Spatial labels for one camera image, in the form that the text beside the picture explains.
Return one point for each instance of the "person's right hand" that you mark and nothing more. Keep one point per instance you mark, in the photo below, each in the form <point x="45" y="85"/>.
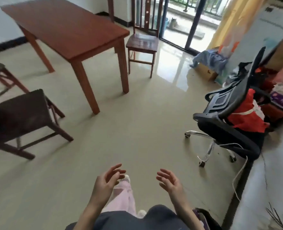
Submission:
<point x="173" y="188"/>

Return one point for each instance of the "person's left hand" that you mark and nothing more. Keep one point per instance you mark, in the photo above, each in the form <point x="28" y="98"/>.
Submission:
<point x="102" y="186"/>

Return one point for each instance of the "person's right fingers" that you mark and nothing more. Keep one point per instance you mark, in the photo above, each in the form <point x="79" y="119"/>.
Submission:
<point x="165" y="177"/>

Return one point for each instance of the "person's left fingers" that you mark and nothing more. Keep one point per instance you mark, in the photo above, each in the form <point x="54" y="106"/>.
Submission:
<point x="115" y="170"/>

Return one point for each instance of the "person's right forearm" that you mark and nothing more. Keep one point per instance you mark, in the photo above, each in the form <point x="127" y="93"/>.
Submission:
<point x="188" y="213"/>

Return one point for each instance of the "person's left forearm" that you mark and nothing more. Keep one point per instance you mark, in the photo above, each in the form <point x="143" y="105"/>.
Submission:
<point x="89" y="215"/>

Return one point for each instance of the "white slipper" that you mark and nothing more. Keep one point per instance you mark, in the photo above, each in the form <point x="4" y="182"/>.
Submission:
<point x="141" y="213"/>
<point x="125" y="178"/>

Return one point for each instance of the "pink trousers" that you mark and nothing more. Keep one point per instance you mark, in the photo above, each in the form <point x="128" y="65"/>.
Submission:
<point x="123" y="198"/>

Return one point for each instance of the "dark grey shirt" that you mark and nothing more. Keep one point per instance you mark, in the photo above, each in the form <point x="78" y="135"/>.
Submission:
<point x="131" y="220"/>

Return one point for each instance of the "black bag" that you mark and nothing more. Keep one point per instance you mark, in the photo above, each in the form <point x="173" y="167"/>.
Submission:
<point x="209" y="221"/>

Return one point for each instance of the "black mesh office chair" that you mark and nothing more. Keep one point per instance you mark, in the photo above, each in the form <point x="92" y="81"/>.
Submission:
<point x="227" y="131"/>

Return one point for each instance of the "red cloth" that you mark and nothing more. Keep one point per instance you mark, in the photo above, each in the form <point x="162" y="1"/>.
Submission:
<point x="242" y="112"/>

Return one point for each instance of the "small cardboard box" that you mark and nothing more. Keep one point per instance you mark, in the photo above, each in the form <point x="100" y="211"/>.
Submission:
<point x="207" y="70"/>

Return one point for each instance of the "blue cloth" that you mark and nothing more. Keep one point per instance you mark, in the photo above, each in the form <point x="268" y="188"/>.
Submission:
<point x="213" y="58"/>

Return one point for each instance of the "wooden chair with slatted back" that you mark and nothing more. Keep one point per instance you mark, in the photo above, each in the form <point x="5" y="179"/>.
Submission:
<point x="142" y="43"/>

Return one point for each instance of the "black garment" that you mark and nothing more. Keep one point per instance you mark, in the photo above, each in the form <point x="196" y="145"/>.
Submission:
<point x="242" y="68"/>

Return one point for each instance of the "purple box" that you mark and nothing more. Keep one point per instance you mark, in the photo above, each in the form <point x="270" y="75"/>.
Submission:
<point x="281" y="99"/>

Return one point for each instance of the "reddish brown wooden table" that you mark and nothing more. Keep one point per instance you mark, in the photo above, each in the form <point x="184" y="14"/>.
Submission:
<point x="67" y="28"/>

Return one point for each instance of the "grey cat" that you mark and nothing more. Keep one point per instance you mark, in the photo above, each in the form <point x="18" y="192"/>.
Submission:
<point x="173" y="23"/>

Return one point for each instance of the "flat brown cardboard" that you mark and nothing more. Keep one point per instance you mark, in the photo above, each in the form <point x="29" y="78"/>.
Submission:
<point x="281" y="55"/>

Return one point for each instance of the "yellow curtain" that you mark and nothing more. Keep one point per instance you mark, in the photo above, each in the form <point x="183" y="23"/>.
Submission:
<point x="232" y="19"/>

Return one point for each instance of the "balcony railing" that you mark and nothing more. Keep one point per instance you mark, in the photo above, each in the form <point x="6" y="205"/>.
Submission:
<point x="203" y="4"/>

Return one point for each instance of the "white standing air conditioner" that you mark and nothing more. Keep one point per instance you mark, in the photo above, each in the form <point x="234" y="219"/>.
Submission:
<point x="263" y="28"/>

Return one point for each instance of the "dark sliding door frame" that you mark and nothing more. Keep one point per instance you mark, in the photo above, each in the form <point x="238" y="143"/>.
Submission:
<point x="195" y="21"/>

